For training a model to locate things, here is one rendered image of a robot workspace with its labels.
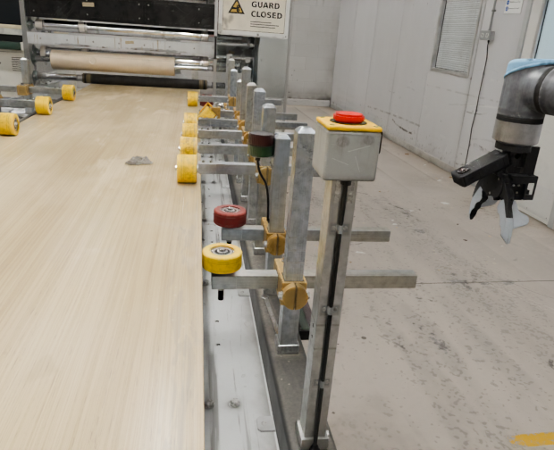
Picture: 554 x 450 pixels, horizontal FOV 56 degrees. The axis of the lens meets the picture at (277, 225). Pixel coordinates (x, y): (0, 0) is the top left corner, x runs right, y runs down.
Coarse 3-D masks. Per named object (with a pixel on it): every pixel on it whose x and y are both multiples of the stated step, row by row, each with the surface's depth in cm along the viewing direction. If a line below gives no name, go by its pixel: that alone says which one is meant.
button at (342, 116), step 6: (336, 114) 66; (342, 114) 65; (348, 114) 65; (354, 114) 65; (360, 114) 66; (336, 120) 66; (342, 120) 65; (348, 120) 64; (354, 120) 64; (360, 120) 65
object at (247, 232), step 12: (240, 228) 128; (252, 228) 129; (312, 228) 131; (360, 228) 134; (372, 228) 134; (384, 228) 135; (228, 240) 129; (312, 240) 131; (360, 240) 133; (372, 240) 133; (384, 240) 134
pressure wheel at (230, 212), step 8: (216, 208) 126; (224, 208) 128; (232, 208) 126; (240, 208) 128; (216, 216) 124; (224, 216) 123; (232, 216) 123; (240, 216) 124; (216, 224) 125; (224, 224) 124; (232, 224) 124; (240, 224) 125
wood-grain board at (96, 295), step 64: (64, 128) 207; (128, 128) 216; (0, 192) 129; (64, 192) 132; (128, 192) 136; (192, 192) 139; (0, 256) 95; (64, 256) 97; (128, 256) 99; (192, 256) 101; (0, 320) 76; (64, 320) 77; (128, 320) 78; (192, 320) 79; (0, 384) 63; (64, 384) 63; (128, 384) 64; (192, 384) 65; (0, 448) 53; (64, 448) 54; (128, 448) 55; (192, 448) 55
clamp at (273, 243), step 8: (264, 224) 129; (264, 232) 126; (272, 232) 124; (280, 232) 124; (264, 240) 126; (272, 240) 122; (280, 240) 122; (264, 248) 126; (272, 248) 123; (280, 248) 123
